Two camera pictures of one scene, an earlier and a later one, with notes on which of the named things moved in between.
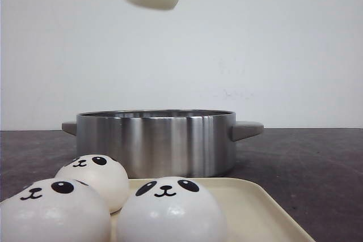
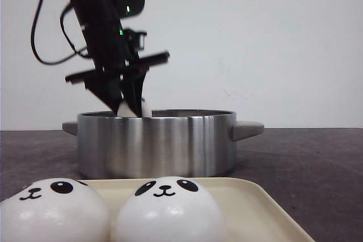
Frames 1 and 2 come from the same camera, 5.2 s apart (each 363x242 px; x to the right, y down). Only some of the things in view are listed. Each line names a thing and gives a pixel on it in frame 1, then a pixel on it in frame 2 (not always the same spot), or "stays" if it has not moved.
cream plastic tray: [250, 216] stays
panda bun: [172, 209] stays
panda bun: [58, 209] stays
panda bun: [104, 173] -> [125, 111]
